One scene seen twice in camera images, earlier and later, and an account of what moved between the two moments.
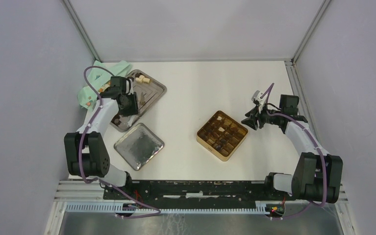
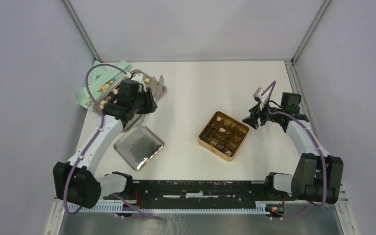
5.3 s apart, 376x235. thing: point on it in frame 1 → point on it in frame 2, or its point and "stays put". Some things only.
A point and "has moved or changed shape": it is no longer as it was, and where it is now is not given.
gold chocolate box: x=221 y=135 stays put
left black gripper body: x=132 y=106 → x=141 y=104
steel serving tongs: x=132 y=118 has moved or changed shape
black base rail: x=258 y=191 stays put
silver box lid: x=139 y=146 stays put
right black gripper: x=251 y=121 stays put
